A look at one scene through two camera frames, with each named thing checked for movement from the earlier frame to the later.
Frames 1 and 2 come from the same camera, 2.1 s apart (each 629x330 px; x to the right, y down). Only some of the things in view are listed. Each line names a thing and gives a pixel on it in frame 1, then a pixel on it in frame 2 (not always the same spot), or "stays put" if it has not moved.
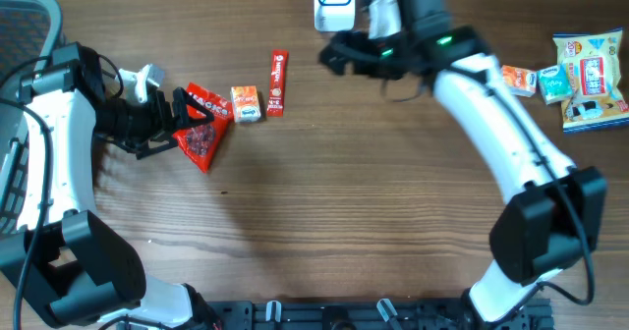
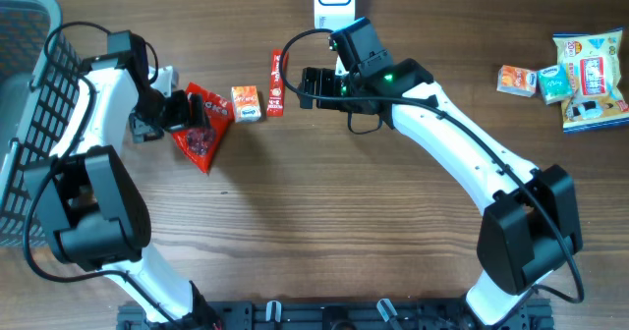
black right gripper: x=363 y=64 → x=309 y=81
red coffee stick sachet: x=277 y=82 stays put
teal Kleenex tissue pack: x=555 y=82 stays put
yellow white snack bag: x=594 y=62 stays put
